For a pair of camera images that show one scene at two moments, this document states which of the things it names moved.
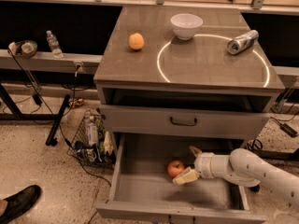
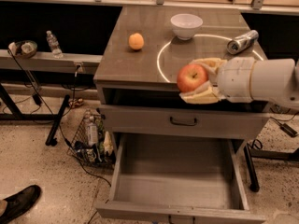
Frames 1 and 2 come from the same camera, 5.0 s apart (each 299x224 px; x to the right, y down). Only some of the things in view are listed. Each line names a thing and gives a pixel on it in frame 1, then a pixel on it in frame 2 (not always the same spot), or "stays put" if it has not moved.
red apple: x=175 y=168 to x=191 y=77
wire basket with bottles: x=92 y=143 stays put
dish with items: x=23 y=49 stays put
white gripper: x=207 y=164 to x=235 y=79
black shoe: x=21 y=203 stays put
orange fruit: x=136 y=41 stays put
